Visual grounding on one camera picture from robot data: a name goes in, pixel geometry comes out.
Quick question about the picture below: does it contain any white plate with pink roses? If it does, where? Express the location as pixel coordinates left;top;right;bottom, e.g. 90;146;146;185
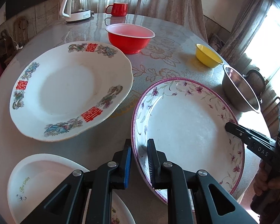
7;154;135;223

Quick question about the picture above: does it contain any stainless steel bowl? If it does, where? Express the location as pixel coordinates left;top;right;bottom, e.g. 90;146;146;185
222;64;260;113

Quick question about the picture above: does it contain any white plate purple floral rim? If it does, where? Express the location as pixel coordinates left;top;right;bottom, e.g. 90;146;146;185
131;77;245;195

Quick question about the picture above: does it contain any yellow plastic bowl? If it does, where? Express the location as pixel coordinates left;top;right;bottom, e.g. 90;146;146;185
195;43;223;68

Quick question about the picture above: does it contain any white plate red double-happiness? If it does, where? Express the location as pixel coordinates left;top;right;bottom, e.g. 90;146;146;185
9;41;133;142

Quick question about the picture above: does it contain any red plastic bowl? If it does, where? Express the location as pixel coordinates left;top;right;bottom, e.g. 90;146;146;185
106;23;155;54

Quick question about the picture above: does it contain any person's right hand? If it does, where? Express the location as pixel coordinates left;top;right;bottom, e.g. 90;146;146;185
253;160;280;200

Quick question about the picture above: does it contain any tall-back wooden chair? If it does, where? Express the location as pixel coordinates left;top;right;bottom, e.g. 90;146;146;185
262;97;280;128

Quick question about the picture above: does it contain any round-back dark wooden chair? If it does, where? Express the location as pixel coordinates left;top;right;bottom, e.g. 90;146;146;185
243;69;266;98

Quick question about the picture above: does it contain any beige right curtain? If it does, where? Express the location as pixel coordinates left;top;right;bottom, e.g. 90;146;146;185
220;0;273;65

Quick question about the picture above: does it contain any white power strip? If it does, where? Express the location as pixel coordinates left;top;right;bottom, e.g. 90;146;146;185
16;44;23;50

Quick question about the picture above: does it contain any white glass electric kettle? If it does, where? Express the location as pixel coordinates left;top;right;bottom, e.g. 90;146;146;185
60;0;91;23

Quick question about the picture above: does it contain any red enamel mug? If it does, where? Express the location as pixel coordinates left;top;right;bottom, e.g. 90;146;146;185
105;3;128;17

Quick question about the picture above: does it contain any framed picture leaning on wall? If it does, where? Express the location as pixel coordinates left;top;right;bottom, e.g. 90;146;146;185
209;34;225;53

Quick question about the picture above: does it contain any wooden chair by wall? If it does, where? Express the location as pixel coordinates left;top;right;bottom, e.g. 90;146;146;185
0;16;29;58

